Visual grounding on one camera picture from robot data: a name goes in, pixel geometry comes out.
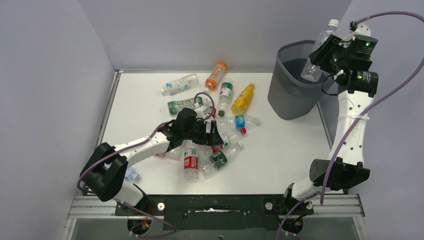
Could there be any clear bottle green label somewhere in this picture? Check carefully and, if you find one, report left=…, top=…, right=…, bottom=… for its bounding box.
left=217, top=78, right=234, bottom=117

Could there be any clear bottle white cap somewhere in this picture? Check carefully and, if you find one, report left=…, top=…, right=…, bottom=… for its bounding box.
left=300, top=19, right=340, bottom=82

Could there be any green label tea bottle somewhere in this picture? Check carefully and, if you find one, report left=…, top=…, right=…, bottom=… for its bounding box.
left=167, top=96, right=210, bottom=116

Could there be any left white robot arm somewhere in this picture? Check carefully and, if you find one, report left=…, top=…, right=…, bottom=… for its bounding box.
left=77, top=108, right=223, bottom=206

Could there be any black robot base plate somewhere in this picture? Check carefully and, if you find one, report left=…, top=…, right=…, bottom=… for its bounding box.
left=114, top=184, right=314, bottom=236

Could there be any dark green label bottle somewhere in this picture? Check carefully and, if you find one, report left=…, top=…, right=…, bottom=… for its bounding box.
left=199, top=142, right=244, bottom=179

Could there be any red label bottle front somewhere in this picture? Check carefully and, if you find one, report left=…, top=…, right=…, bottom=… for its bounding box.
left=183, top=141, right=200, bottom=183

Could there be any grey mesh waste bin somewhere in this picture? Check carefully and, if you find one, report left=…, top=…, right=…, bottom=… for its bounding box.
left=267, top=40, right=334, bottom=120

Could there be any orange drink bottle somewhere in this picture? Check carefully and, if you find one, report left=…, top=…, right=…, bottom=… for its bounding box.
left=203, top=61, right=228, bottom=94

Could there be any light blue water bottle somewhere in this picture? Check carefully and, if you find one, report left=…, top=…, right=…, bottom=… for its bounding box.
left=124, top=167, right=141, bottom=183

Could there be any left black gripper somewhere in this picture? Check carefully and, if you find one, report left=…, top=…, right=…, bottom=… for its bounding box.
left=182, top=119, right=223, bottom=146

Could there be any red label bottle red cap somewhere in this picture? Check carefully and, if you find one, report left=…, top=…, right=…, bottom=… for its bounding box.
left=200, top=127, right=247, bottom=157

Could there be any yellow juice bottle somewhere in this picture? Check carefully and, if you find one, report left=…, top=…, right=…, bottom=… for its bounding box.
left=230, top=83, right=255, bottom=115

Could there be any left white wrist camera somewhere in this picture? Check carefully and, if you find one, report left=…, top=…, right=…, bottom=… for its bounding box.
left=193, top=102, right=211, bottom=119

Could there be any clear bottle grey label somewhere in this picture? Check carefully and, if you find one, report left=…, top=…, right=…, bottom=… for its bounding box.
left=165, top=147, right=185, bottom=161

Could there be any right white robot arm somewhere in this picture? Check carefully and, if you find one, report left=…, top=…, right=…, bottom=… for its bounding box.
left=281, top=34, right=379, bottom=214

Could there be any red label water bottle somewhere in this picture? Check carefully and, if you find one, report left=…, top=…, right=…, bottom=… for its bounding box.
left=203, top=105, right=217, bottom=122

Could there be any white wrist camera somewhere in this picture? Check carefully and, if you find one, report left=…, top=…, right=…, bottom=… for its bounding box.
left=344, top=21, right=371, bottom=41
left=193, top=102, right=211, bottom=119

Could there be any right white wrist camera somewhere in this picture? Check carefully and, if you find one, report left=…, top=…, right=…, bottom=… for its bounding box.
left=344, top=21, right=371, bottom=41

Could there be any clear bottle blue white label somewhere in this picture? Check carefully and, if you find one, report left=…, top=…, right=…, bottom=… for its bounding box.
left=160, top=73, right=199, bottom=96

